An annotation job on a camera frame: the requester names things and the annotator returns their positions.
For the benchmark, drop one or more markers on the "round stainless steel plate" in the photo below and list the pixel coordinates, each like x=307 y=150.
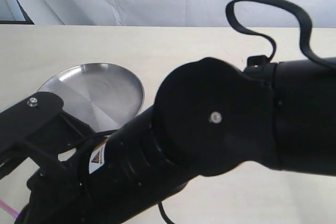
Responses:
x=103 y=95

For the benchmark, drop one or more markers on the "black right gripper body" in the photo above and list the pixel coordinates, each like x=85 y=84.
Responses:
x=85 y=193

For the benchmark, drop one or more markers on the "dark frame behind table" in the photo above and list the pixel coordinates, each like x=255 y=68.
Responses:
x=13 y=13

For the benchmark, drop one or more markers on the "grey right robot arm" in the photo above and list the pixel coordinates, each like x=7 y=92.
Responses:
x=208 y=117

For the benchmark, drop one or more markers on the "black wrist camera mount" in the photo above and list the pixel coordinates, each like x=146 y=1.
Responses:
x=38 y=128

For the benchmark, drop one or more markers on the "thin pink stick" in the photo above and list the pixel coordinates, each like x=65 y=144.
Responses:
x=4 y=206

